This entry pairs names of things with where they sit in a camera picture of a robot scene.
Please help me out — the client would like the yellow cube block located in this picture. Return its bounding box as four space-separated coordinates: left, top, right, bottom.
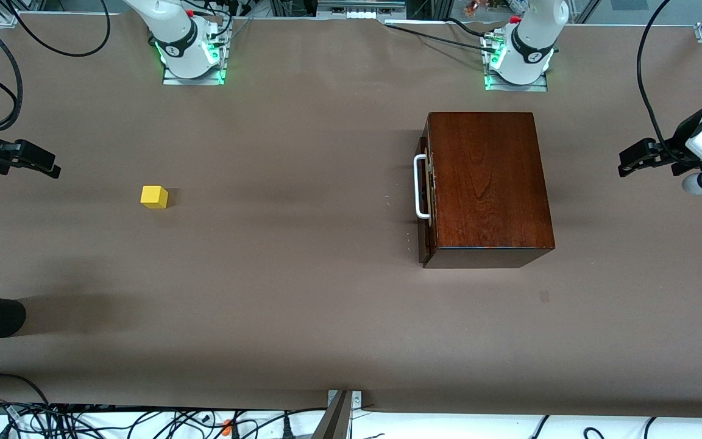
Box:
140 185 169 210

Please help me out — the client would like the white metal drawer handle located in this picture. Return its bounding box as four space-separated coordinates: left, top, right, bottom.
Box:
413 154 432 220

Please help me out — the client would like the dark wooden drawer cabinet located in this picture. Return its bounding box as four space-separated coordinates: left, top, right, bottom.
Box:
419 112 556 269

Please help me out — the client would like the brown table cover sheet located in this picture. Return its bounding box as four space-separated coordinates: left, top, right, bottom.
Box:
0 12 702 418

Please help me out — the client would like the metal corner bracket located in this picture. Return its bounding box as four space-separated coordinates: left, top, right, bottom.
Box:
327 390 363 408

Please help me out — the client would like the aluminium frame strut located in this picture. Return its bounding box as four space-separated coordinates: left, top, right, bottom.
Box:
313 390 353 439

